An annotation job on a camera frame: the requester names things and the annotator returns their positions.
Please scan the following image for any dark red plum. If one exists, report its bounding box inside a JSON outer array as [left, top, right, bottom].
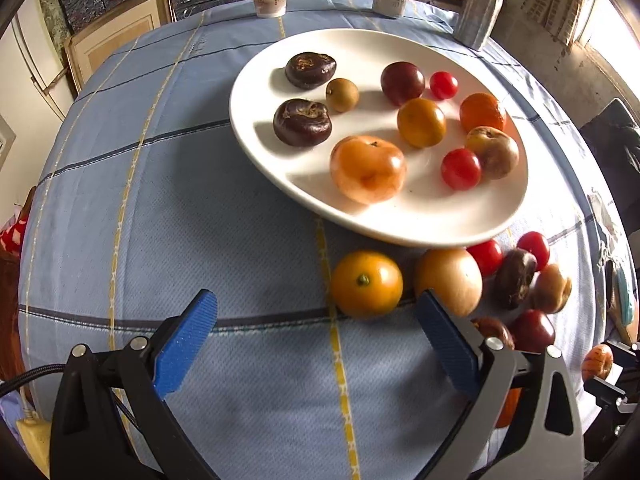
[[509, 309, 555, 353], [381, 61, 425, 107]]

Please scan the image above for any tan round pear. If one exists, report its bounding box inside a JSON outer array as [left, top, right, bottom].
[[413, 248, 483, 318]]

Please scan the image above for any small tan mottled fruit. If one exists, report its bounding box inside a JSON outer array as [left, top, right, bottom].
[[532, 263, 573, 314]]

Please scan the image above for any yellow orange with green stem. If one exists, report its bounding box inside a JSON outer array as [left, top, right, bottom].
[[330, 250, 404, 318]]

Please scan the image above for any dark brown chestnut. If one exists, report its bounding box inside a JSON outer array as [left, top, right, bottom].
[[472, 316, 515, 350]]

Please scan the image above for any bright orange mandarin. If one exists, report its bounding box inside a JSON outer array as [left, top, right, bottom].
[[582, 344, 614, 382]]

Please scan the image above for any dark chestnut on table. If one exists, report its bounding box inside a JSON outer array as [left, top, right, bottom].
[[492, 248, 537, 310]]

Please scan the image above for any red tomato beside pear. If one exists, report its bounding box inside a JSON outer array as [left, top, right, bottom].
[[466, 240, 503, 278]]

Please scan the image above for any red tomato far right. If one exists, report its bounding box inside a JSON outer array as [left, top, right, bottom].
[[516, 231, 550, 271]]

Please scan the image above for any large white oval plate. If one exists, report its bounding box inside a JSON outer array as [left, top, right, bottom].
[[229, 28, 528, 247]]

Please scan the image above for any blue checked tablecloth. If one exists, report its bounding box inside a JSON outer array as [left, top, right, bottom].
[[20, 0, 608, 479]]

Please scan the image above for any yellow power strip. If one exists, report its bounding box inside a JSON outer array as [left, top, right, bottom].
[[16, 413, 51, 479]]

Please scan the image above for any red cherry tomato front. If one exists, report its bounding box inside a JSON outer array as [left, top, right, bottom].
[[440, 148, 482, 191]]

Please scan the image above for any brownish mottled apple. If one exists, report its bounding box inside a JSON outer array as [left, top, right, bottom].
[[465, 126, 520, 180]]

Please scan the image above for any large orange persimmon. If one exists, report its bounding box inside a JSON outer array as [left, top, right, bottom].
[[330, 136, 408, 205]]

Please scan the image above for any yellow orange round fruit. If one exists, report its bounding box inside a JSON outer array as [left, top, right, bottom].
[[397, 98, 447, 148]]

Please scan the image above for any dark water chestnut front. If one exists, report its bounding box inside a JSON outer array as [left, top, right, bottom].
[[272, 99, 333, 148]]

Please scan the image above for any dark water chestnut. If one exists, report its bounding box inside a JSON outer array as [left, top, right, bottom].
[[284, 52, 337, 90], [272, 99, 333, 148]]

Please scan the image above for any orange mandarin on plate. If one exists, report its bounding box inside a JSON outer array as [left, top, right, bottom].
[[459, 92, 506, 133]]

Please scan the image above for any black chair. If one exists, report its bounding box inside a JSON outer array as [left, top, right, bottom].
[[579, 98, 640, 232]]

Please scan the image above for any small red cherry tomato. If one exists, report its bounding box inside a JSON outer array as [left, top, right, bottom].
[[430, 70, 459, 101]]

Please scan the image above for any small brown longan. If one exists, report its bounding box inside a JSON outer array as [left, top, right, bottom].
[[326, 78, 360, 113]]

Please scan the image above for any dark water chestnut back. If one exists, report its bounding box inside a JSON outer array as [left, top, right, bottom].
[[284, 52, 337, 90]]

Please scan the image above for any wooden framed panel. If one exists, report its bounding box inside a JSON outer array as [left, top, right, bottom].
[[64, 0, 175, 93]]

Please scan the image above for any grey ribbed ceramic vase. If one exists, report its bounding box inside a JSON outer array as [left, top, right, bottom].
[[454, 0, 503, 51]]

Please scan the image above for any black cable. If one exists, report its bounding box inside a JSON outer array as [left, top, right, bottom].
[[0, 363, 68, 399]]

